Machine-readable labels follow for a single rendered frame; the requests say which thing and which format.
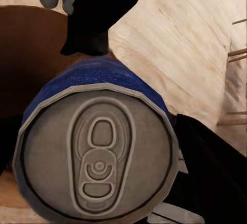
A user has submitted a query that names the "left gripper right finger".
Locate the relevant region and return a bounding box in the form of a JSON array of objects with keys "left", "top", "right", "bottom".
[{"left": 174, "top": 114, "right": 247, "bottom": 224}]

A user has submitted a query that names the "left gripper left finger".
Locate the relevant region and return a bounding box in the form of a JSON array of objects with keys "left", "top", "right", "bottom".
[{"left": 0, "top": 114, "right": 23, "bottom": 175}]

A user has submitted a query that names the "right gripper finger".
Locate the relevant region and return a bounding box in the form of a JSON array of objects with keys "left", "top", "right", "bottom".
[{"left": 60, "top": 40, "right": 75, "bottom": 56}]

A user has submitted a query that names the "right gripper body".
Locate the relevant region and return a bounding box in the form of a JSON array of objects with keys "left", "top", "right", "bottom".
[{"left": 67, "top": 0, "right": 139, "bottom": 56}]

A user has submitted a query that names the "can of soda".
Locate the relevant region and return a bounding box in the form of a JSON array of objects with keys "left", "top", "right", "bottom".
[{"left": 12, "top": 55, "right": 179, "bottom": 224}]

